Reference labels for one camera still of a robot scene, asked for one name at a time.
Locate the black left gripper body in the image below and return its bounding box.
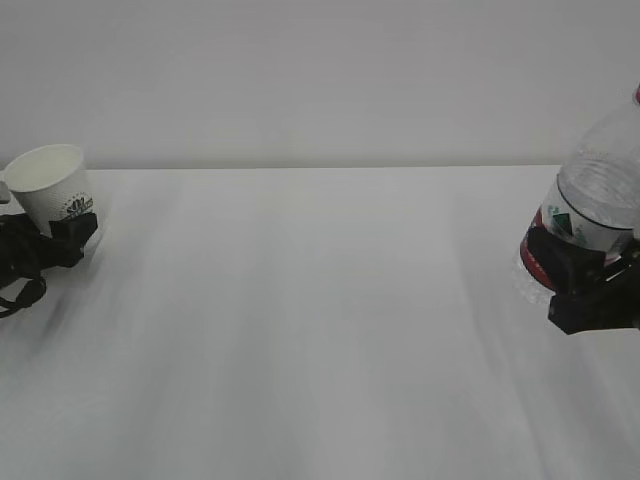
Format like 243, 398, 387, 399
1, 214, 50, 288

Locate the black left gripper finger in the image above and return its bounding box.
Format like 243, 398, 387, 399
38, 213, 98, 268

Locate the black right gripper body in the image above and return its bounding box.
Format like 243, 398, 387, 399
547, 239, 639, 334

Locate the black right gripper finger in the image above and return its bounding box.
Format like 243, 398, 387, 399
527, 227, 605, 295

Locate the clear Nongfu Spring water bottle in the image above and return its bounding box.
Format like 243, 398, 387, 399
510, 82, 640, 305

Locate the white paper coffee cup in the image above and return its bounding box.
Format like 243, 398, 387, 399
4, 144, 98, 236

